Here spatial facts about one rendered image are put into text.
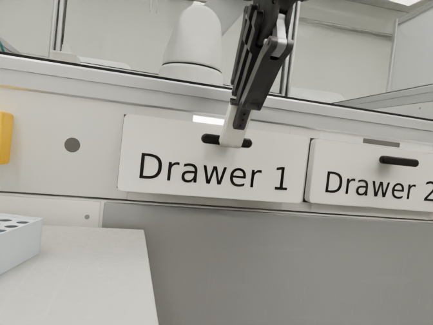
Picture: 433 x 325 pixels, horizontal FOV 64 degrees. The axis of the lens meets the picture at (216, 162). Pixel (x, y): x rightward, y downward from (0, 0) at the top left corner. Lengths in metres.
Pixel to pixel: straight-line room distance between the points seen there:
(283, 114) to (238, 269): 0.27
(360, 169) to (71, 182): 0.48
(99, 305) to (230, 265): 0.34
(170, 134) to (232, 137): 0.10
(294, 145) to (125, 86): 0.28
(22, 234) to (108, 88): 0.26
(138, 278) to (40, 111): 0.30
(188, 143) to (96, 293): 0.27
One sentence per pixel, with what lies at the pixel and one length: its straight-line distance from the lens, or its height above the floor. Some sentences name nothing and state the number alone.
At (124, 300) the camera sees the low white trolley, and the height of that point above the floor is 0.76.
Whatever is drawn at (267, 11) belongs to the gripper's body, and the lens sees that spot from 0.39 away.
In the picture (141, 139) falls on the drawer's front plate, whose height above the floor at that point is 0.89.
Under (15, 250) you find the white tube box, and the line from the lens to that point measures 0.38.
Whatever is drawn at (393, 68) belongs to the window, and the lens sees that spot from 0.75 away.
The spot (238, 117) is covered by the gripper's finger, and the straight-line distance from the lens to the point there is 0.44.
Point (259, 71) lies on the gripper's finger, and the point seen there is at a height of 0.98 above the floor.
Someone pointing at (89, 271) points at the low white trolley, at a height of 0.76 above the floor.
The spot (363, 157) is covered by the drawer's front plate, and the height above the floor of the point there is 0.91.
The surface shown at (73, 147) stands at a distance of 0.55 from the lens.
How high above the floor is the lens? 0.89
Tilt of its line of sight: 2 degrees down
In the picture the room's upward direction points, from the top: 6 degrees clockwise
